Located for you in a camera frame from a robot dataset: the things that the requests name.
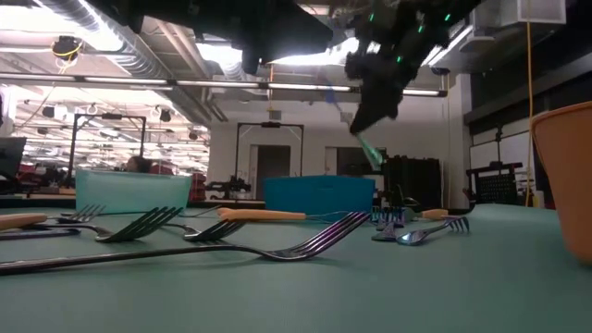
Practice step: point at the silver ventilation duct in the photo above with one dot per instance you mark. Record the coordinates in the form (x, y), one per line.
(139, 60)

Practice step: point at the green table mat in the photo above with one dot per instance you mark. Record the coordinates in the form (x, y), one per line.
(416, 296)

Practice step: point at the orange plastic bin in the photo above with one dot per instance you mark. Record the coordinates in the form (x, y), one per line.
(569, 185)

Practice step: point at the translucent teal plastic bin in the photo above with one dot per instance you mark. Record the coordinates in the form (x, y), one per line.
(134, 189)

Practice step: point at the black cabinet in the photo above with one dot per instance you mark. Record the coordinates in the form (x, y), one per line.
(416, 180)

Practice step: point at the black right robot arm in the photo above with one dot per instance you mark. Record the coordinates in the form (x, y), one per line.
(430, 18)

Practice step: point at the blue plastic bin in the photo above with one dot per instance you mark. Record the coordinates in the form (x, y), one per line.
(319, 194)

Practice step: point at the dark metal fork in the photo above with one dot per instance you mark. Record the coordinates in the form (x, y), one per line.
(284, 256)
(139, 227)
(88, 213)
(217, 230)

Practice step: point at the black background robot arm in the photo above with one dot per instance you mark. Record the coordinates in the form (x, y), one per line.
(229, 186)

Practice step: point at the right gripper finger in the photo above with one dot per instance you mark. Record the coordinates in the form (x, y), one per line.
(388, 108)
(365, 111)

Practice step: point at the black metal rig frame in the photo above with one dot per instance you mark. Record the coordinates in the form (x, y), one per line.
(270, 124)
(92, 116)

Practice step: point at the person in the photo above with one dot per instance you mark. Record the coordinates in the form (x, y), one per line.
(138, 164)

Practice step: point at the long ceiling light strip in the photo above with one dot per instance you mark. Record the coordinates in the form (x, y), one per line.
(305, 87)

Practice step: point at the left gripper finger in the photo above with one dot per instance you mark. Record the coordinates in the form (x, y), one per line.
(255, 62)
(300, 34)

